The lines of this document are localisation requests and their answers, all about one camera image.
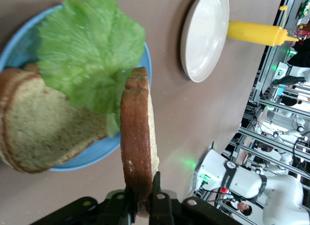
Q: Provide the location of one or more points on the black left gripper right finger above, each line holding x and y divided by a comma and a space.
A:
161, 208

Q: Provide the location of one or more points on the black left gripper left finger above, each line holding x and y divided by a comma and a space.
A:
118, 208

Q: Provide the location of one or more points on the brown bread slice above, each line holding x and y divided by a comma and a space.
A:
136, 138
36, 128

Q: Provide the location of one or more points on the green lettuce leaf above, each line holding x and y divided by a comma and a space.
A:
89, 55

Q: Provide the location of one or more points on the yellow mustard squeeze bottle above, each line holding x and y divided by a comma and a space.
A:
252, 32

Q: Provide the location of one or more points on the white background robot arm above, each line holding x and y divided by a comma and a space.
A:
285, 138

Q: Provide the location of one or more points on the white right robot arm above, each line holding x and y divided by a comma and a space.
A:
242, 181

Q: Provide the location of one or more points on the blue plate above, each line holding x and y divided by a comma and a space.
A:
101, 152

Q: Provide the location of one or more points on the beige plate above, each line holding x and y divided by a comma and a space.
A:
206, 41

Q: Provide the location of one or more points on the person with black hair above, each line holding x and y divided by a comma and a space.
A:
244, 208

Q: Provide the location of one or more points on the aluminium frame structure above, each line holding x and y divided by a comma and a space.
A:
268, 65

